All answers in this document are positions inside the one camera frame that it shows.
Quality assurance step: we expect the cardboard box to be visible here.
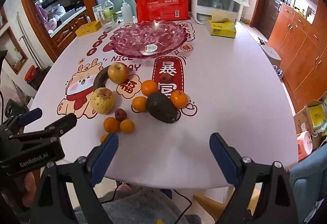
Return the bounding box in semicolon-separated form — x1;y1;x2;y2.
293;100;327;139

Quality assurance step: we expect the printed pink tablecloth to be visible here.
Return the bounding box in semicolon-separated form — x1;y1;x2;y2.
24;18;299;190

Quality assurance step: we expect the yellow wooden stool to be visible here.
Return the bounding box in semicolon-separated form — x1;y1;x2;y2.
193;193;258;218

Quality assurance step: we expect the clear drinking glass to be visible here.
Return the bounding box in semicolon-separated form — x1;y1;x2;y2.
102;18;115;33

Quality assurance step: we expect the wooden sideboard cabinet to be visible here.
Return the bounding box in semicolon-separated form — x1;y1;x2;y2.
267;0;327;117

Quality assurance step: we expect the white squeeze bottle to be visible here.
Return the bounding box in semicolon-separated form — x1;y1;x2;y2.
116;0;134;23

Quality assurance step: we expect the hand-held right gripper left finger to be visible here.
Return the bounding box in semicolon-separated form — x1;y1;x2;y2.
31;133;119;224

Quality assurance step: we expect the dark green avocado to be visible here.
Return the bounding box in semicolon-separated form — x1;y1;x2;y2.
146;92;178;124

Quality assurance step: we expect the speckled yellow pear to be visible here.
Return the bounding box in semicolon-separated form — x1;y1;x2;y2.
91;87;115;115

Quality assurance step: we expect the flat yellow box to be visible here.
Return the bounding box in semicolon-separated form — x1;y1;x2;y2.
75;20;102;37

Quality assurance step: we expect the yellow green tissue box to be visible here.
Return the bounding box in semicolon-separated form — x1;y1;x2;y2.
206;19;237;39

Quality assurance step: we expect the grey fleece garment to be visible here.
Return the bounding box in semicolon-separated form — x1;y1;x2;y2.
74;184;202;224

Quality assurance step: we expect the wooden framed wall niche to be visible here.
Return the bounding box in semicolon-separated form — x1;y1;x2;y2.
0;26;29;75

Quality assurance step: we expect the small white carton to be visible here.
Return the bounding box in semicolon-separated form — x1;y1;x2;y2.
92;5;104;21

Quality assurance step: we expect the pink glass fruit bowl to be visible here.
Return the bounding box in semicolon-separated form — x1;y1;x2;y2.
109;20;196;59

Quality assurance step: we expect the white orange plastic container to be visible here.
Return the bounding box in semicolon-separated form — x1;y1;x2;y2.
297;131;315;162

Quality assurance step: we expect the small red lychee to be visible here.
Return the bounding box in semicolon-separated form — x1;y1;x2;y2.
160;73;174;84
115;109;127;122

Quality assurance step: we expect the dark wooden door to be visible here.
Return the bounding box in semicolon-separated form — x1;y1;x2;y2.
258;0;290;39

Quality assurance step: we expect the dark overripe banana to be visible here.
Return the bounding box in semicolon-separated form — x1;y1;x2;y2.
93;66;111;90

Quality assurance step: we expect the clear glass bottle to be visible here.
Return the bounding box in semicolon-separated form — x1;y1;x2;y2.
103;0;116;23

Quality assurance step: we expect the red paper cup package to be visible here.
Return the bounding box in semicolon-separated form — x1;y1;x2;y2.
131;0;193;23

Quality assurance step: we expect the grey round bin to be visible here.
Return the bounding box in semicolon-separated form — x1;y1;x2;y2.
261;45;282;71

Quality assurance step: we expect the person's left hand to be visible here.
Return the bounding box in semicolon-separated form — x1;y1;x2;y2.
21;171;42;205

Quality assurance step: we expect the yellow red apple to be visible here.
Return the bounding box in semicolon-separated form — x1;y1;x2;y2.
108;62;130;85

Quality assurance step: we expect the light blue chair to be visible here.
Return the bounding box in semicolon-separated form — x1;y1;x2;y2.
288;141;327;224

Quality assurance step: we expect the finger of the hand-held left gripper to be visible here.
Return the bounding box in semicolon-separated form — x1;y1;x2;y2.
6;108;43;129
43;113;77;139

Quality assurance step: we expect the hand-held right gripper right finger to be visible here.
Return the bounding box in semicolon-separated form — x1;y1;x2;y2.
209;133;299;224

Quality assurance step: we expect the black cable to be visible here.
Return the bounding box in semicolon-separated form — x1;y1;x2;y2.
163;189;195;224

